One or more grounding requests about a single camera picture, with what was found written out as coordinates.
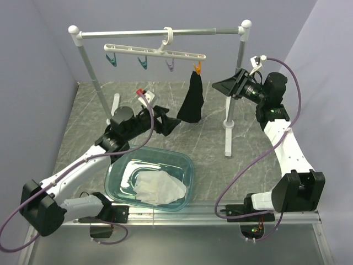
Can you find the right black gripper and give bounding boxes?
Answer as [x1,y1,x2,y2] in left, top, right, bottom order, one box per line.
[212,68,268,105]

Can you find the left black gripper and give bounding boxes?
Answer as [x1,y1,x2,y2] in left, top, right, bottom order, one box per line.
[124,105,181,141]

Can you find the black underwear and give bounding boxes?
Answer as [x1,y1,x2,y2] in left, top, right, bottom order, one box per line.
[176,71,204,123]

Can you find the orange clothespin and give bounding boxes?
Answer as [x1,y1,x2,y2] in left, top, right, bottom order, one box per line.
[193,61,202,75]

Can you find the white plastic clip hanger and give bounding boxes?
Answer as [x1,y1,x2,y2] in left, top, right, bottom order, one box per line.
[104,27,206,61]

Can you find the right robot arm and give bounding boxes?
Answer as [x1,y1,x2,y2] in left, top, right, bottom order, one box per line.
[212,69,325,222]

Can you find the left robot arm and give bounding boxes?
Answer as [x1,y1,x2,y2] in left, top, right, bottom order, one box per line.
[19,105,181,236]

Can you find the translucent teal plastic basin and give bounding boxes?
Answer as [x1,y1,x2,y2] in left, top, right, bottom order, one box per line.
[105,147,195,212]

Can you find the purple clothespin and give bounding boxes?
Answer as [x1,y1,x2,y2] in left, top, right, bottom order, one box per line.
[165,58,175,72]

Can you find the white metal drying rack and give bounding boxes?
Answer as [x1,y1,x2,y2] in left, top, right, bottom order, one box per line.
[67,19,252,157]

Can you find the white cloth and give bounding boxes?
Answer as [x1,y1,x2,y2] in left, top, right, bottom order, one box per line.
[133,171,187,205]

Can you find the teal clothespin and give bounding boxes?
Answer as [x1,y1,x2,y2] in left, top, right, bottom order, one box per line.
[137,56,148,70]
[105,53,117,67]

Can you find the teal clothespin far left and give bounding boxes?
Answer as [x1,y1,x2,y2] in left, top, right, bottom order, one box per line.
[105,53,117,67]

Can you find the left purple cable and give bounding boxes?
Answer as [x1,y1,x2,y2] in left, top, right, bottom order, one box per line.
[0,92,156,252]

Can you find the purple cable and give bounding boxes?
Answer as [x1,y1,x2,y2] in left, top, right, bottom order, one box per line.
[0,92,156,252]
[214,57,302,241]

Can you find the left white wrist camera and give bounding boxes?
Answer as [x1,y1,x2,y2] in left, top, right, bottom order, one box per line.
[136,89,159,109]

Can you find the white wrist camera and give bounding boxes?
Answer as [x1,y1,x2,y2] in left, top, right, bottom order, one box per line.
[249,55,267,75]
[136,89,159,109]

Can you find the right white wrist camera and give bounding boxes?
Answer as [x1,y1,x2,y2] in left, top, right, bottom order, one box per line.
[249,55,267,75]

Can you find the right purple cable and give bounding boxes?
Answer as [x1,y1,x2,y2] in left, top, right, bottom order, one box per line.
[214,57,302,241]

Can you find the aluminium mounting rail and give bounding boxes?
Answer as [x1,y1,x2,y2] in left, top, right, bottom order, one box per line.
[29,200,323,227]

